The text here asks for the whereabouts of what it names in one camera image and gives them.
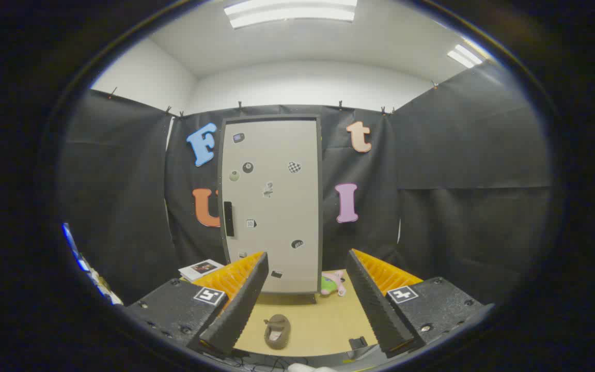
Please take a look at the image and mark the pink and green plush toy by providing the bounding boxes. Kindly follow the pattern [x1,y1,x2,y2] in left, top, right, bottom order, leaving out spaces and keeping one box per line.
[320,269,348,298]

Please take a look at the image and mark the colourful printed items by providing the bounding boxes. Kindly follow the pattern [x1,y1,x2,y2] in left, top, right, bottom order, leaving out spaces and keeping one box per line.
[61,222,124,306]

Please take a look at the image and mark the brown suede shoe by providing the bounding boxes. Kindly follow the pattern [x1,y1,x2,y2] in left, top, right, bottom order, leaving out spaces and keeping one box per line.
[263,314,292,350]

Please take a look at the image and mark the black backdrop cloth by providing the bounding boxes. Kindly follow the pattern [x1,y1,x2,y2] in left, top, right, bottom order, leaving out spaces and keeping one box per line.
[61,63,552,306]

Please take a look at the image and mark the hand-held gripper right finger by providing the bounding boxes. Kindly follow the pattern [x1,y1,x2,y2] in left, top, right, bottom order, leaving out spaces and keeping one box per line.
[346,249,495,359]

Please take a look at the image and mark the white book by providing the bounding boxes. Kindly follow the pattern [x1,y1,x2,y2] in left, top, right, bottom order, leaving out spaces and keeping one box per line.
[178,259,225,283]

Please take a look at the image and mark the ceiling light panel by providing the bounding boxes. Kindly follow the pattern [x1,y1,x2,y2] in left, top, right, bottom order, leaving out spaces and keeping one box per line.
[447,44,484,69]
[224,0,358,29]

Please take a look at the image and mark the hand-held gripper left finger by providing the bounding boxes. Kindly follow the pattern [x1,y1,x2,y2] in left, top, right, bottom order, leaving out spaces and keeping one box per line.
[124,252,269,359]

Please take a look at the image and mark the grey shoe cabinet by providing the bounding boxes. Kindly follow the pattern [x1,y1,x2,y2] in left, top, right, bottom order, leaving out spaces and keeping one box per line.
[217,114,324,304]

